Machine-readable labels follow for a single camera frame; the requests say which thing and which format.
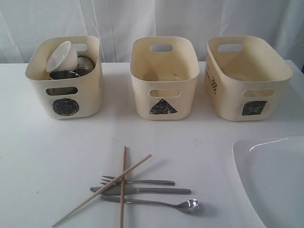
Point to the light wooden chopstick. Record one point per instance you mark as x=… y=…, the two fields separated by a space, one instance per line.
x=102 y=189

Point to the dark wooden chopstick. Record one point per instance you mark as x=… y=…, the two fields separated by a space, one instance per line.
x=121 y=221

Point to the small steel cup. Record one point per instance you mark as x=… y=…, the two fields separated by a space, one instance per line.
x=85 y=66

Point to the large steel cup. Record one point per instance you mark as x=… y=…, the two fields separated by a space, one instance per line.
x=62 y=74

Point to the white plastic bowl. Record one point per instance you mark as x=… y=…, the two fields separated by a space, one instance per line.
x=64 y=57

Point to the cream bin with triangle mark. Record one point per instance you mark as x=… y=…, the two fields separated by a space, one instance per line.
x=164 y=72

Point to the cream bin with circle mark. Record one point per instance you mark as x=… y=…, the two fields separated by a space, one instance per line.
x=67 y=98

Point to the steel fork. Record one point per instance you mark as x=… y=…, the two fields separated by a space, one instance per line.
x=156 y=182

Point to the steel knife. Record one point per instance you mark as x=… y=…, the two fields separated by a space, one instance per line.
x=134 y=190

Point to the white backdrop curtain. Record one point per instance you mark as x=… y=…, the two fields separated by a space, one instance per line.
x=25 y=24

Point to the steel spoon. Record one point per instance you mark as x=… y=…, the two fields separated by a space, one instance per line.
x=191 y=206

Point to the cream bin with square mark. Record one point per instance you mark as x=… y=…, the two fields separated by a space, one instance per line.
x=244 y=77

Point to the white rectangular plate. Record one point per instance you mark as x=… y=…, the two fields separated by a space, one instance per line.
x=272 y=175

